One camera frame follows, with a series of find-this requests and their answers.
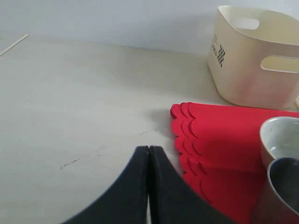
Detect cream plastic bin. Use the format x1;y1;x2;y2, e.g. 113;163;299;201
207;5;299;110

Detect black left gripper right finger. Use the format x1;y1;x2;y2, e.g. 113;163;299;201
149;146;233;224

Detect stainless steel cup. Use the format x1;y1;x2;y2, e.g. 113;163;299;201
267;157;299;224

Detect thin wooden stick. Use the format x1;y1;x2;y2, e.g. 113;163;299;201
0;34;29;56

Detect red scalloped tablecloth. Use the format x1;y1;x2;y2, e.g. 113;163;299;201
170;103;299;224

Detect white ceramic bowl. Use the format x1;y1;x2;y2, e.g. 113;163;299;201
259;116;299;168

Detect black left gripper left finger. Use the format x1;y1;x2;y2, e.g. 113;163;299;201
64;146;149;224

